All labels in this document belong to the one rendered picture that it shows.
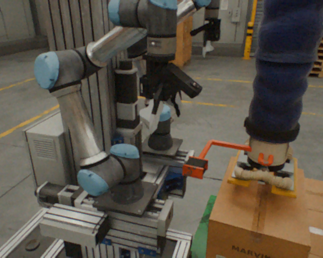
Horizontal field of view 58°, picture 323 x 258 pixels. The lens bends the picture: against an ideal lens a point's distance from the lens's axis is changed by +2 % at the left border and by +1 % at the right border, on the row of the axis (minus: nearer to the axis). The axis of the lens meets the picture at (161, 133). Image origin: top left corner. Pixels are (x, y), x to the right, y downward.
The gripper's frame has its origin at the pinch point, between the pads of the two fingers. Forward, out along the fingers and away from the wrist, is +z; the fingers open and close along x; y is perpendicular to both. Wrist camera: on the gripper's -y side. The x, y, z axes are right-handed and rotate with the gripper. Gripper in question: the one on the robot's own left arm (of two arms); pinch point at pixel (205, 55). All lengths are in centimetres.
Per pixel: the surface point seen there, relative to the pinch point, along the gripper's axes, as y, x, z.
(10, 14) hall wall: -808, 731, 26
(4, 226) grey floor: -163, -23, 152
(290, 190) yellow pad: 49, -56, 45
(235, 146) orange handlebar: 24, -44, 33
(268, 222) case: 41, -64, 58
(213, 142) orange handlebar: 13, -43, 33
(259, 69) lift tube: 29, -46, -4
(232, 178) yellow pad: 24, -54, 45
